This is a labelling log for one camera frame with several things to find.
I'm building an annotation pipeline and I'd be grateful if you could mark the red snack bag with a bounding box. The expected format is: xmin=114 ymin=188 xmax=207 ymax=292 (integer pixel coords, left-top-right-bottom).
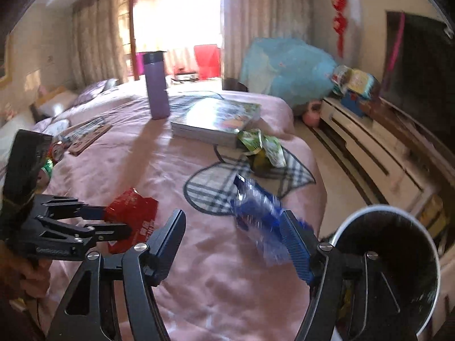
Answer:
xmin=104 ymin=188 xmax=159 ymax=254

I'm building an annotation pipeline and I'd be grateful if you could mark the blue snack wrapper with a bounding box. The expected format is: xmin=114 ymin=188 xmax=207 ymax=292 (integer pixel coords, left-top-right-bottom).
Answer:
xmin=230 ymin=173 xmax=314 ymax=267

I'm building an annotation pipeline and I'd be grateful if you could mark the white trash bin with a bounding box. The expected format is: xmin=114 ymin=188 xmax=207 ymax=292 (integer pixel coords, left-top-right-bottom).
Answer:
xmin=330 ymin=205 xmax=440 ymax=336

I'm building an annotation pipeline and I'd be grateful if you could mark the left hand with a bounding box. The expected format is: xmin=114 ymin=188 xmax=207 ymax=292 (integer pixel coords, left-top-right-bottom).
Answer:
xmin=1 ymin=241 xmax=52 ymax=300

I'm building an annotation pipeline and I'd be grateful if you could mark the green crushed can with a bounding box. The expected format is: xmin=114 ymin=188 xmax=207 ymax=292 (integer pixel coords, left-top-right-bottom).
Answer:
xmin=37 ymin=159 xmax=53 ymax=186

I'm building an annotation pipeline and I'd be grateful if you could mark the red crushed can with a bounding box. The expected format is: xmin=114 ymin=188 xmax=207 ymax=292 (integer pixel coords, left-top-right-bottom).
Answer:
xmin=49 ymin=141 xmax=68 ymax=165

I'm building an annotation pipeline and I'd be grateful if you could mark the wooden remote tray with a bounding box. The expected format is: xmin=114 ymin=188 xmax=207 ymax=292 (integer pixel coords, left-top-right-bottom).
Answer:
xmin=68 ymin=125 xmax=112 ymax=156

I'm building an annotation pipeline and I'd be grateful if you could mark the sofa with pillows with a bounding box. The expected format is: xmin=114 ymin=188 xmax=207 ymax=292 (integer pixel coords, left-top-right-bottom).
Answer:
xmin=1 ymin=78 xmax=130 ymax=148

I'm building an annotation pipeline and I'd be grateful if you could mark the pink plaid tablecloth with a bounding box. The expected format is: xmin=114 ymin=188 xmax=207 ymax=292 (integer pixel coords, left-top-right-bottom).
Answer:
xmin=47 ymin=98 xmax=309 ymax=340

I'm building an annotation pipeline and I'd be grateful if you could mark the white TV cabinet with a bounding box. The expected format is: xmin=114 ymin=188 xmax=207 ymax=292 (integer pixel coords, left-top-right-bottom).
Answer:
xmin=318 ymin=95 xmax=455 ymax=292

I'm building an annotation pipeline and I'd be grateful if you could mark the purple thermos bottle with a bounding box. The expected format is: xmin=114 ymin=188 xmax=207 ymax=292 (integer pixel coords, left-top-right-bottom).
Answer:
xmin=143 ymin=51 xmax=170 ymax=120

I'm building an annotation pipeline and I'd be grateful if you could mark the left beige curtain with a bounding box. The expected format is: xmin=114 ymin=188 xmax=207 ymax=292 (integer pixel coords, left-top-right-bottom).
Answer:
xmin=71 ymin=0 xmax=127 ymax=88

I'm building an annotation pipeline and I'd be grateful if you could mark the beige curtain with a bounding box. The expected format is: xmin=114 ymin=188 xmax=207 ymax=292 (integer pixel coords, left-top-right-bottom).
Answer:
xmin=71 ymin=0 xmax=127 ymax=88
xmin=221 ymin=0 xmax=313 ymax=80

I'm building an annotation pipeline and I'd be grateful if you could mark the pink kettlebell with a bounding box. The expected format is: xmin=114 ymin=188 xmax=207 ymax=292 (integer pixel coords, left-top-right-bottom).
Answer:
xmin=302 ymin=101 xmax=322 ymax=128

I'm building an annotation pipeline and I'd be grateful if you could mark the green snack wrapper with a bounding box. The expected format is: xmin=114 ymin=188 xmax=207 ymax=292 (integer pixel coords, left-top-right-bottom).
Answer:
xmin=237 ymin=128 xmax=287 ymax=173

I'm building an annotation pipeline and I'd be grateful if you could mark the green children's book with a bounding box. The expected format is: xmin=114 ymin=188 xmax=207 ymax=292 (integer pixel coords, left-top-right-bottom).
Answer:
xmin=170 ymin=98 xmax=261 ymax=149

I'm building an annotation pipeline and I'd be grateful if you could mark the toy phone on cabinet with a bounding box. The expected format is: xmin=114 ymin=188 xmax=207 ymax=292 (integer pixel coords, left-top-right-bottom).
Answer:
xmin=346 ymin=68 xmax=380 ymax=99

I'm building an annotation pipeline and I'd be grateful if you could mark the black television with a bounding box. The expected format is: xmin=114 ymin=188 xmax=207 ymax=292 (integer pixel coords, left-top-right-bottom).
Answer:
xmin=380 ymin=11 xmax=454 ymax=150

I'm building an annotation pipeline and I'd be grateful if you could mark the red chair on balcony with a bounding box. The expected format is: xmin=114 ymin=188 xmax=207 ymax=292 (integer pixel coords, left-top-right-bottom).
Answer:
xmin=194 ymin=44 xmax=221 ymax=80

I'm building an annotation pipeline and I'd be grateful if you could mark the light blue covered furniture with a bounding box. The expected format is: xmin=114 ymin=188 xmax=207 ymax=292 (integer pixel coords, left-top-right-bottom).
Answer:
xmin=238 ymin=38 xmax=337 ymax=109

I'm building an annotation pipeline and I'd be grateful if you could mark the right beige curtain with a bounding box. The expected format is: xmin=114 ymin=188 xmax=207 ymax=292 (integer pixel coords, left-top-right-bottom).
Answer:
xmin=221 ymin=0 xmax=313 ymax=80

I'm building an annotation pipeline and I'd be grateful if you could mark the red heart hanging decoration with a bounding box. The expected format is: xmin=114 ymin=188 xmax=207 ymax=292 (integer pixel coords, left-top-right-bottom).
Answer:
xmin=331 ymin=0 xmax=349 ymax=59

